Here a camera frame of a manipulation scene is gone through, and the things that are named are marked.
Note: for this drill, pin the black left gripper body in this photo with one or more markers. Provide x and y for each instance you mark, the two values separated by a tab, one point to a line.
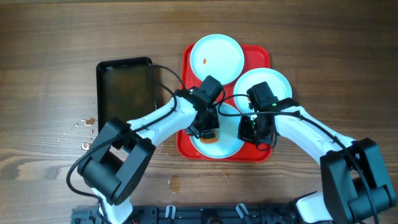
209	120

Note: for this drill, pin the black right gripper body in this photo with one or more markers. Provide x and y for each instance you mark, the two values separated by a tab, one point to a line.
251	130

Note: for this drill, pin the orange green scrub sponge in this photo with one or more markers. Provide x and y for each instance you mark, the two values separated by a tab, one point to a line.
209	137

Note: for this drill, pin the white plate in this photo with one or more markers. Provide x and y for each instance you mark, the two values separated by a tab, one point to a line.
277	82
227	142
219	56

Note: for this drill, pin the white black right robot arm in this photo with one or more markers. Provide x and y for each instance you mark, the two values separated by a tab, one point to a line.
355	182

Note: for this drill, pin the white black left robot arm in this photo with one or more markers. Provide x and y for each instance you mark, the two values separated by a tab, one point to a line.
121	152

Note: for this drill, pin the red plastic tray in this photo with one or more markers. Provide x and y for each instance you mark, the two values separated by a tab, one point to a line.
255	57

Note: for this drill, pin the black water tray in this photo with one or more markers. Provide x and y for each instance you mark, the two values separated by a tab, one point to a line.
123	89

